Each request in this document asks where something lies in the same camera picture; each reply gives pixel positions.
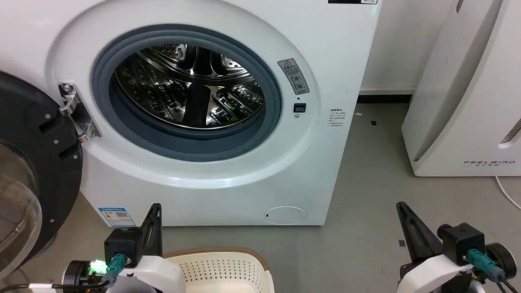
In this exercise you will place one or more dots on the black device with label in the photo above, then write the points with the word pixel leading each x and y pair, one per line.
pixel 352 1

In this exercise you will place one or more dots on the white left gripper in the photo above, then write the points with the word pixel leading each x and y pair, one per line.
pixel 156 274

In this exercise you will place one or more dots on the grey warning sticker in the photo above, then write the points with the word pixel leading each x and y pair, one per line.
pixel 294 76

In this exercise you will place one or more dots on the grey rubber door gasket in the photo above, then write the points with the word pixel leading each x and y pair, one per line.
pixel 268 122

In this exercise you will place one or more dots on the black wall baseboard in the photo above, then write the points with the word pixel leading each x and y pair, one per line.
pixel 384 99

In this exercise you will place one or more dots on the blue energy label sticker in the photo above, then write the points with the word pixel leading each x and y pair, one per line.
pixel 117 217

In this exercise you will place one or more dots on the metal door hinge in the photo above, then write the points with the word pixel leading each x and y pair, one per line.
pixel 75 114

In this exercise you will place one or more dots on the white front-load washing machine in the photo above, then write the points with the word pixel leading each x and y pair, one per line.
pixel 228 183

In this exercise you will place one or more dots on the round filter cover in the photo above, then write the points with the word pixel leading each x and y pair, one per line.
pixel 285 215

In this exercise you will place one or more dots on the stainless steel washing machine drum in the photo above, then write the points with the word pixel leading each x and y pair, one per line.
pixel 191 89

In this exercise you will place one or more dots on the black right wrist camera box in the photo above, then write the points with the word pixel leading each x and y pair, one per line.
pixel 462 242

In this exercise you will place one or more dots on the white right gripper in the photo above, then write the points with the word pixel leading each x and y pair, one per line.
pixel 433 274

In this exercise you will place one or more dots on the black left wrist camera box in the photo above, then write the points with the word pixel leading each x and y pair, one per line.
pixel 122 244

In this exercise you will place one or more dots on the small printed text sticker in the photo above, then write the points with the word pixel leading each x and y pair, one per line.
pixel 337 118

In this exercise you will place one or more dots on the cream perforated laundry basket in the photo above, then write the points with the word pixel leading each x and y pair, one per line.
pixel 228 270

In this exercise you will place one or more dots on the black round washer door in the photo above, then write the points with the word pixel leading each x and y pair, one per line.
pixel 44 162

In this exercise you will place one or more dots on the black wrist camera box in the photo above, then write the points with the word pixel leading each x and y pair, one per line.
pixel 122 244
pixel 462 242

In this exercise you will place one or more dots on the white air purifier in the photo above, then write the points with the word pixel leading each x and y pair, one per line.
pixel 468 101

